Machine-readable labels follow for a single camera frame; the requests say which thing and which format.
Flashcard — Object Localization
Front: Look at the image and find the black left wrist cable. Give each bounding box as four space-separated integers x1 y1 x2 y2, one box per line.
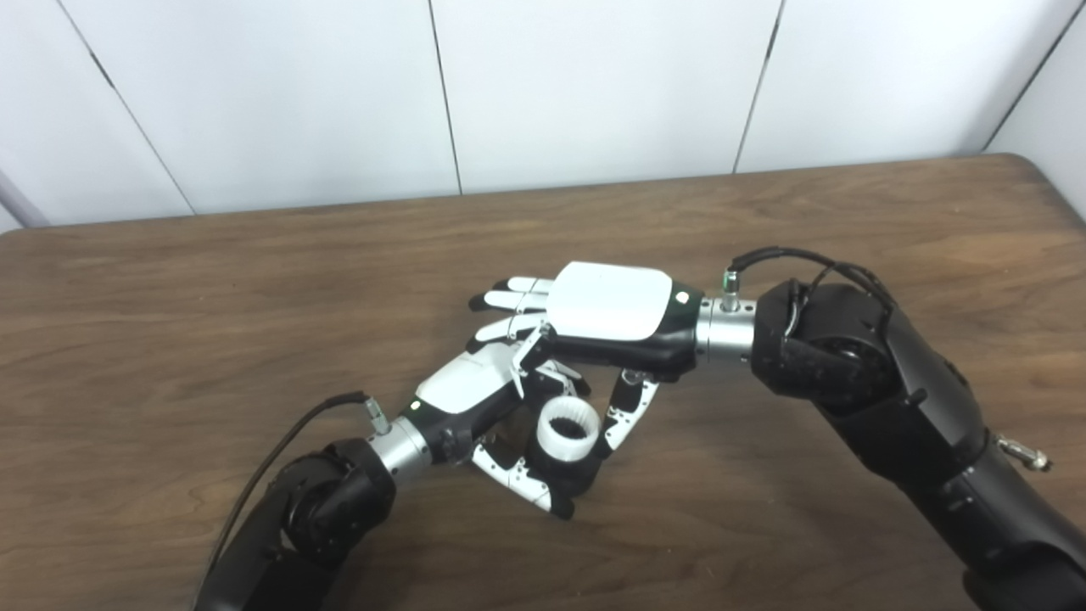
199 390 391 595

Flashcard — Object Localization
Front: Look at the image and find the silver cable plug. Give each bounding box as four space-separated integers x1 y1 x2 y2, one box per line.
994 433 1053 473

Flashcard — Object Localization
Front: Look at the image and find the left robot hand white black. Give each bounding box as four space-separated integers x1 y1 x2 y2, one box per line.
410 339 595 520

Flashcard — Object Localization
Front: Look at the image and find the white ring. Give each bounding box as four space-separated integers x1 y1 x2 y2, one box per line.
536 398 602 463

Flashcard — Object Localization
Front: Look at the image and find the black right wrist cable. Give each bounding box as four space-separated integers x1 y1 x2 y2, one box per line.
721 246 896 340

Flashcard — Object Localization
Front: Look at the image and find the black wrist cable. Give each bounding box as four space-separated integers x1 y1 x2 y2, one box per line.
721 246 896 340
199 390 391 595

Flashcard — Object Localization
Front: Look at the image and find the grey wall corner post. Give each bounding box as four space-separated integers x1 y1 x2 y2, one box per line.
0 170 49 230

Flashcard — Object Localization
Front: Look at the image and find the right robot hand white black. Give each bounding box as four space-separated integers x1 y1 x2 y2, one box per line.
467 261 703 451

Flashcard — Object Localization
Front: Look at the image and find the round black part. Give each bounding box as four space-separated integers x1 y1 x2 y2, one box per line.
492 424 603 497

